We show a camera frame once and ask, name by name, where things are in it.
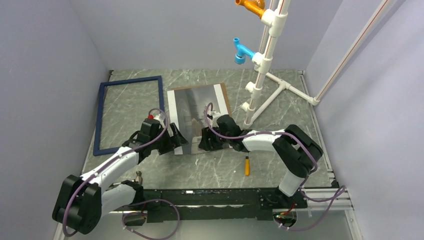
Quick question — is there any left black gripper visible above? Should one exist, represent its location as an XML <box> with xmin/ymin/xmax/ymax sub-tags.
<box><xmin>150</xmin><ymin>122</ymin><xmax>188</xmax><ymax>156</ymax></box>

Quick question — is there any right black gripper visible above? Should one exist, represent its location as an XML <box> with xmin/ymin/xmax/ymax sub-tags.
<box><xmin>198</xmin><ymin>124</ymin><xmax>232</xmax><ymax>152</ymax></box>

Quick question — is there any landscape photo print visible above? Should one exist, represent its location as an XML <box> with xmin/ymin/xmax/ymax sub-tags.
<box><xmin>166</xmin><ymin>83</ymin><xmax>232</xmax><ymax>156</ymax></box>

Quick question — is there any yellow handled screwdriver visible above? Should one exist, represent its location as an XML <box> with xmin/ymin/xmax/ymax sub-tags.
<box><xmin>244</xmin><ymin>155</ymin><xmax>250</xmax><ymax>176</ymax></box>

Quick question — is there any blue picture frame with photo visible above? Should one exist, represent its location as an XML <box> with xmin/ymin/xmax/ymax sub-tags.
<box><xmin>92</xmin><ymin>75</ymin><xmax>165</xmax><ymax>157</ymax></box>

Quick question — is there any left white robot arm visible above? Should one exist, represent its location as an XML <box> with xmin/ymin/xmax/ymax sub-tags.
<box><xmin>52</xmin><ymin>118</ymin><xmax>188</xmax><ymax>235</ymax></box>

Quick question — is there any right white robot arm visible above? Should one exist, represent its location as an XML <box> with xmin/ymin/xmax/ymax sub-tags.
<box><xmin>198</xmin><ymin>114</ymin><xmax>324</xmax><ymax>208</ymax></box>

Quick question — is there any white PVC pipe stand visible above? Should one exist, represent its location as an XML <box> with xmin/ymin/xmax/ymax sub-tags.
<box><xmin>240</xmin><ymin>0</ymin><xmax>314</xmax><ymax>129</ymax></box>

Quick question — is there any blue pipe fitting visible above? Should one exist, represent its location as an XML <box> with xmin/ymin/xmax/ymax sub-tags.
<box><xmin>233</xmin><ymin>37</ymin><xmax>256</xmax><ymax>65</ymax></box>

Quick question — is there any orange pipe fitting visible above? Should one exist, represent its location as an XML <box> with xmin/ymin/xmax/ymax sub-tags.
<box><xmin>234</xmin><ymin>0</ymin><xmax>265</xmax><ymax>19</ymax></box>

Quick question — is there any white diagonal PVC pole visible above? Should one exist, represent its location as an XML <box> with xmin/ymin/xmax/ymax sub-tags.
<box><xmin>310</xmin><ymin>0</ymin><xmax>394</xmax><ymax>106</ymax></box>

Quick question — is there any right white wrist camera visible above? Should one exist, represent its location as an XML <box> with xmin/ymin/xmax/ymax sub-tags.
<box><xmin>206</xmin><ymin>110</ymin><xmax>222</xmax><ymax>126</ymax></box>

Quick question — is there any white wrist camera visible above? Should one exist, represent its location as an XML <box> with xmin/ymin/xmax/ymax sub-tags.
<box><xmin>206</xmin><ymin>110</ymin><xmax>222</xmax><ymax>126</ymax></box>
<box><xmin>147</xmin><ymin>113</ymin><xmax>166</xmax><ymax>126</ymax></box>

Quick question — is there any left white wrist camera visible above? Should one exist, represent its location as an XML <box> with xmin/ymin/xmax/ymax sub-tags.
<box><xmin>147</xmin><ymin>113</ymin><xmax>166</xmax><ymax>126</ymax></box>

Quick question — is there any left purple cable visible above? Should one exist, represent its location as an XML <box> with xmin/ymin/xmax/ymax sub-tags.
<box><xmin>61</xmin><ymin>108</ymin><xmax>181</xmax><ymax>240</ymax></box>

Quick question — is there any purple cable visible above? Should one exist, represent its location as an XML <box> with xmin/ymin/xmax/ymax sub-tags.
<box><xmin>61</xmin><ymin>108</ymin><xmax>181</xmax><ymax>240</ymax></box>
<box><xmin>204</xmin><ymin>101</ymin><xmax>347</xmax><ymax>232</ymax></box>

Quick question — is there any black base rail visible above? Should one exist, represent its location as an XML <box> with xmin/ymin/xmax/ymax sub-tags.
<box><xmin>118</xmin><ymin>187</ymin><xmax>308</xmax><ymax>223</ymax></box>

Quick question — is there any aluminium extrusion frame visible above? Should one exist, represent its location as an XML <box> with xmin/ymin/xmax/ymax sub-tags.
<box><xmin>52</xmin><ymin>188</ymin><xmax>364</xmax><ymax>240</ymax></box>

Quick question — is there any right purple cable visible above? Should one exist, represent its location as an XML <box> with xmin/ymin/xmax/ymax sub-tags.
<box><xmin>204</xmin><ymin>101</ymin><xmax>347</xmax><ymax>232</ymax></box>

